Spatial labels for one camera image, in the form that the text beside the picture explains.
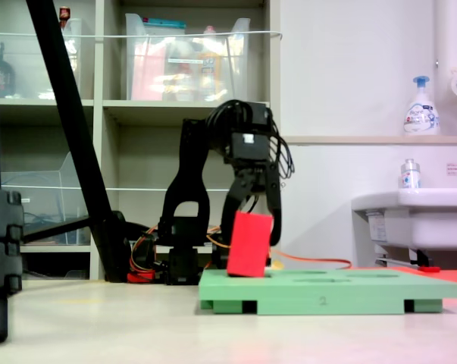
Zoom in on orange wire loops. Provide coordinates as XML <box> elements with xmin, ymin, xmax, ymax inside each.
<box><xmin>127</xmin><ymin>227</ymin><xmax>164</xmax><ymax>284</ymax></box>

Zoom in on green shape-hole board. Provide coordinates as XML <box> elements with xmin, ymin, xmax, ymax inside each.
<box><xmin>198</xmin><ymin>268</ymin><xmax>457</xmax><ymax>315</ymax></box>

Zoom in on long orange cable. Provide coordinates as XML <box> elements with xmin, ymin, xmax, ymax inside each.
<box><xmin>207</xmin><ymin>226</ymin><xmax>352</xmax><ymax>271</ymax></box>

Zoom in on red square block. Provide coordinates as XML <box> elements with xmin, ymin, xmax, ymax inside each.
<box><xmin>227</xmin><ymin>211</ymin><xmax>274</xmax><ymax>278</ymax></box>

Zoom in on yellow bottle pink cap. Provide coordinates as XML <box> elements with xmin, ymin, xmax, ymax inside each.
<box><xmin>197</xmin><ymin>25</ymin><xmax>224</xmax><ymax>101</ymax></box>

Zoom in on black tripod leg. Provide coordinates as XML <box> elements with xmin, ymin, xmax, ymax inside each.
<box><xmin>21</xmin><ymin>0</ymin><xmax>136</xmax><ymax>284</ymax></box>

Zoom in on clear bin with bottles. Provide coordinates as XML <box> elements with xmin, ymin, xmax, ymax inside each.
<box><xmin>0</xmin><ymin>18</ymin><xmax>83</xmax><ymax>100</ymax></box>

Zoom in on beige shelf unit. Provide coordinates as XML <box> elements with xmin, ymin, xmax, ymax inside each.
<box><xmin>0</xmin><ymin>0</ymin><xmax>283</xmax><ymax>281</ymax></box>

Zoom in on large clear storage bin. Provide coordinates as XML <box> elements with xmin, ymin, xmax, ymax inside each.
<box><xmin>124</xmin><ymin>13</ymin><xmax>252</xmax><ymax>102</ymax></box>

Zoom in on pink packet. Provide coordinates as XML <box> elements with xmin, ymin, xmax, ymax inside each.
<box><xmin>131</xmin><ymin>41</ymin><xmax>167</xmax><ymax>102</ymax></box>

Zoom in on white sink basin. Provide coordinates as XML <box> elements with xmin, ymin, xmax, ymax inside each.
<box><xmin>351</xmin><ymin>187</ymin><xmax>457</xmax><ymax>251</ymax></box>

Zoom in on empty clear plastic bin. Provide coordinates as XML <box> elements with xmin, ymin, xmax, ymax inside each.
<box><xmin>0</xmin><ymin>151</ymin><xmax>93</xmax><ymax>246</ymax></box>

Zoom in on dark round bottle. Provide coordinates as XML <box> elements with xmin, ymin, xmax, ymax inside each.
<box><xmin>0</xmin><ymin>41</ymin><xmax>17</xmax><ymax>99</ymax></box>

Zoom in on notched black stack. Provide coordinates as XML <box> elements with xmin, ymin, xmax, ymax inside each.
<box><xmin>0</xmin><ymin>189</ymin><xmax>24</xmax><ymax>344</ymax></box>

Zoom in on brown capped bottle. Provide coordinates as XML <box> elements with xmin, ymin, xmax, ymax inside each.
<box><xmin>58</xmin><ymin>5</ymin><xmax>72</xmax><ymax>30</ymax></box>

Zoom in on white cord across shelf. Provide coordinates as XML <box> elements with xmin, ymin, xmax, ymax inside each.
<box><xmin>0</xmin><ymin>181</ymin><xmax>286</xmax><ymax>193</ymax></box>

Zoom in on white pump soap bottle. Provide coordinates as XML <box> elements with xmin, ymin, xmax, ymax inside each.
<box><xmin>403</xmin><ymin>75</ymin><xmax>441</xmax><ymax>137</ymax></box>

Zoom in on small clear sanitizer bottle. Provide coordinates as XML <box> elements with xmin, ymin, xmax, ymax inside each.
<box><xmin>399</xmin><ymin>158</ymin><xmax>422</xmax><ymax>190</ymax></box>

